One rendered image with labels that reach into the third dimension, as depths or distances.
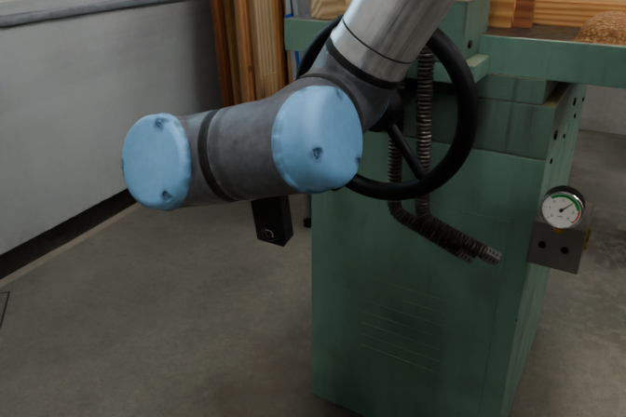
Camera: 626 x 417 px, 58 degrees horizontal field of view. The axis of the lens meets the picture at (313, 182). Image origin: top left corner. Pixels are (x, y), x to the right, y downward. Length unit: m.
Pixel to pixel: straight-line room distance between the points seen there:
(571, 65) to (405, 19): 0.44
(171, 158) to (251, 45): 1.99
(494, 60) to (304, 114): 0.54
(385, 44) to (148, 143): 0.24
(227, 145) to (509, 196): 0.63
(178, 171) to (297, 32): 0.62
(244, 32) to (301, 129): 2.01
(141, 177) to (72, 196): 1.67
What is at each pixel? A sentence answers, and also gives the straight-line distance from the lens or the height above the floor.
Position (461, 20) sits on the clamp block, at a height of 0.93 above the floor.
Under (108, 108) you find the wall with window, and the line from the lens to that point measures 2.26.
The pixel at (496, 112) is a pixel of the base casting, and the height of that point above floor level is 0.78.
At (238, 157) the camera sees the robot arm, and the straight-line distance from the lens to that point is 0.48.
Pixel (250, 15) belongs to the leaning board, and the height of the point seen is 0.73.
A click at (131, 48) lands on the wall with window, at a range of 2.33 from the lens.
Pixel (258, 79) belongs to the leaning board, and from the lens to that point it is 2.50.
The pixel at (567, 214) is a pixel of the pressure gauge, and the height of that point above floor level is 0.65.
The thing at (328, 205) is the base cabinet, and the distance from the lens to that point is 1.16.
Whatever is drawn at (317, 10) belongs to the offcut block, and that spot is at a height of 0.91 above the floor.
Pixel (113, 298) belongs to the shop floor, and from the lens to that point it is 1.90.
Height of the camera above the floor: 1.05
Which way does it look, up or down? 24 degrees down
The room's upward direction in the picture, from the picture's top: straight up
